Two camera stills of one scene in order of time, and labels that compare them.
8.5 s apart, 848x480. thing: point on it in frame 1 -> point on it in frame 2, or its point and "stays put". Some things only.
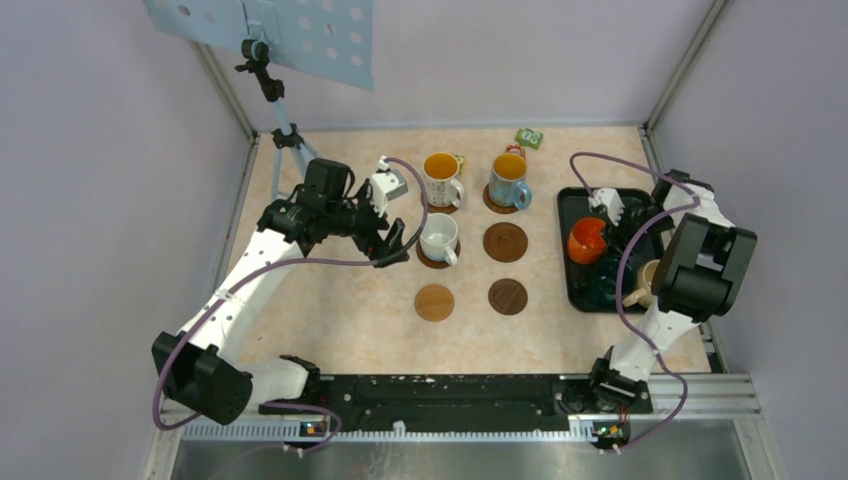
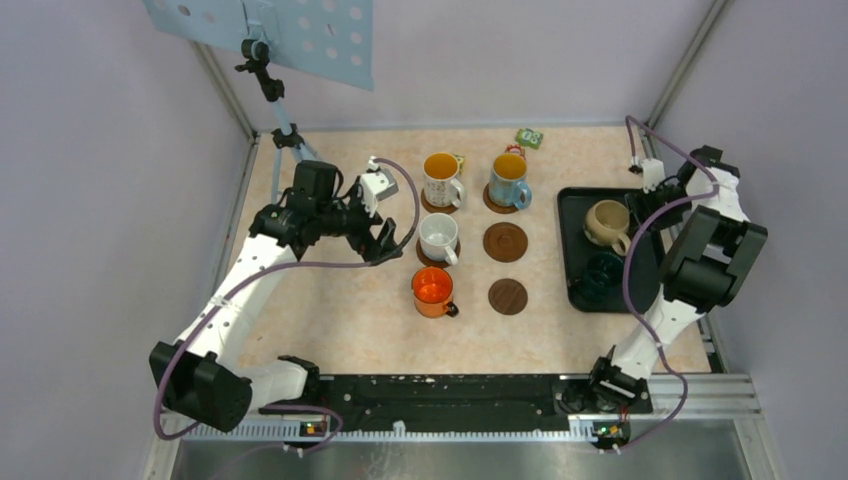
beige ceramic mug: [643, 295] -> [606, 224]
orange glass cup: [586, 244] -> [432, 289]
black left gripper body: [362, 223] stays put
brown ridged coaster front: [505, 242] stays put
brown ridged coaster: [437, 264] stays put
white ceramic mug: [438, 238] stays put
